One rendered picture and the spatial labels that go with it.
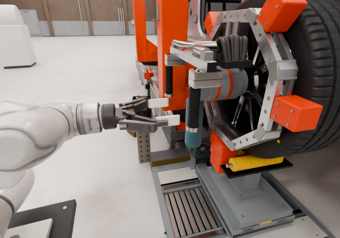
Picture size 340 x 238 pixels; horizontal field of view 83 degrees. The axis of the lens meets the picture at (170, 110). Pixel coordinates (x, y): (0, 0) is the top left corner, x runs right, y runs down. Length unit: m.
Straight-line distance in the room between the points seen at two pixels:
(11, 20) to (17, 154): 6.13
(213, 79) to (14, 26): 6.05
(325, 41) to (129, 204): 1.28
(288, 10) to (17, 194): 1.08
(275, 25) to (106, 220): 1.28
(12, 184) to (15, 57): 5.67
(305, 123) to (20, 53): 6.32
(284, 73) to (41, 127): 0.59
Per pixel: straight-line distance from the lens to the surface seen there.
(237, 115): 1.01
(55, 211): 1.11
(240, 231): 1.15
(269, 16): 0.66
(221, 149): 0.93
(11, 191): 0.96
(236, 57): 0.59
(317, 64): 0.65
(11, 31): 6.43
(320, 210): 1.66
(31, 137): 0.39
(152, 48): 3.19
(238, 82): 0.79
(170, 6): 1.22
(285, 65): 0.63
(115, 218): 1.37
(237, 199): 1.18
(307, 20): 0.70
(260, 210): 1.17
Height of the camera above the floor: 1.08
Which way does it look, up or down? 24 degrees down
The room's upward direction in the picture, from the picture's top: straight up
